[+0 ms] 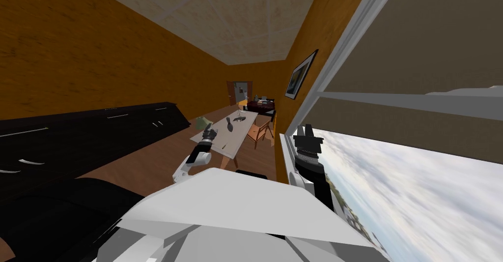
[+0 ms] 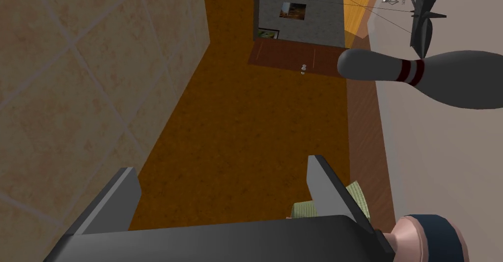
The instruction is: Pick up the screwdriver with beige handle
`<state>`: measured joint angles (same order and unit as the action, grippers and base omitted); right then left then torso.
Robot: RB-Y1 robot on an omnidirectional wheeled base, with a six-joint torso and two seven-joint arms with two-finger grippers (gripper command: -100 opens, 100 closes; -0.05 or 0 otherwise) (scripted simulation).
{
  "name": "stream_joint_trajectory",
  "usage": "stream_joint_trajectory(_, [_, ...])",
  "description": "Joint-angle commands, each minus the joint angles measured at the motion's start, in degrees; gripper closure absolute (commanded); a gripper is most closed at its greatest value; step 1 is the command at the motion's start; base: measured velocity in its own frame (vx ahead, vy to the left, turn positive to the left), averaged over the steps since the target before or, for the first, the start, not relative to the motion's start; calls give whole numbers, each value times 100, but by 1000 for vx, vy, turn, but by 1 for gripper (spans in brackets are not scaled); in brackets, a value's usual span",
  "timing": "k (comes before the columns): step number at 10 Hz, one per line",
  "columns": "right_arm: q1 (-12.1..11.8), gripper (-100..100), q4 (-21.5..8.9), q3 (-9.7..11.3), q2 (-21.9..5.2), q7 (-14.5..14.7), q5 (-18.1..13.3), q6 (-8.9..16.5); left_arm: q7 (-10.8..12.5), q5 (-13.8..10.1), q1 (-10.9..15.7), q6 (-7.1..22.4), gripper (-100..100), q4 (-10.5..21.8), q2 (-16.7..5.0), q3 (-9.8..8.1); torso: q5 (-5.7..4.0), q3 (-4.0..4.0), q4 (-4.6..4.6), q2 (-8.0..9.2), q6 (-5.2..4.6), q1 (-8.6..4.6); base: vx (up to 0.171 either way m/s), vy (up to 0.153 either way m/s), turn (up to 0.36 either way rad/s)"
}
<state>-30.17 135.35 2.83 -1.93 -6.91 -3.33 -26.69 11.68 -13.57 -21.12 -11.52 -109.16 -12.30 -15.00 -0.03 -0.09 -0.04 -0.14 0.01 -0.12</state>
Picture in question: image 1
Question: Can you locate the black long sideboard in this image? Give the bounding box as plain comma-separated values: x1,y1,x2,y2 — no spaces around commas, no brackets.
0,101,192,202

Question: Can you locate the dark wooden desk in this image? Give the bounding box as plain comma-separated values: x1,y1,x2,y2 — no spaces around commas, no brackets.
243,94,277,118

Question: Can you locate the large white framed window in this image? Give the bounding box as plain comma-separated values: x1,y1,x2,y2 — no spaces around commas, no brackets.
278,0,503,262

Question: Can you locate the wooden chair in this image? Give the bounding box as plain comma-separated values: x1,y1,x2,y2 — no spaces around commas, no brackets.
246,116,276,150

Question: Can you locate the brown framed door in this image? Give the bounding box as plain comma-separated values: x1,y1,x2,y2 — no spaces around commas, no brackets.
226,81,254,107

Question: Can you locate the white dining table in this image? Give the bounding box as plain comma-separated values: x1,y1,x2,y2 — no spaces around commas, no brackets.
190,110,259,170

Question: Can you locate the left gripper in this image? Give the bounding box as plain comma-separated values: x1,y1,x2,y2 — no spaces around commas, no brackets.
200,122,219,143

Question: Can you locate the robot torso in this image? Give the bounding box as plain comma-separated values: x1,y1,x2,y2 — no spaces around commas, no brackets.
92,167,391,262

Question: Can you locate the black framed wall picture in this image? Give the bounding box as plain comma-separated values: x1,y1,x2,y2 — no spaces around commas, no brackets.
284,49,319,100

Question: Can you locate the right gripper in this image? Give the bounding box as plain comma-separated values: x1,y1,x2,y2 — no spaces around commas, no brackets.
292,123,325,157

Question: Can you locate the pale green rounded object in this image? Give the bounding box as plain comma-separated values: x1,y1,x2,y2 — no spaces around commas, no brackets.
195,116,213,132

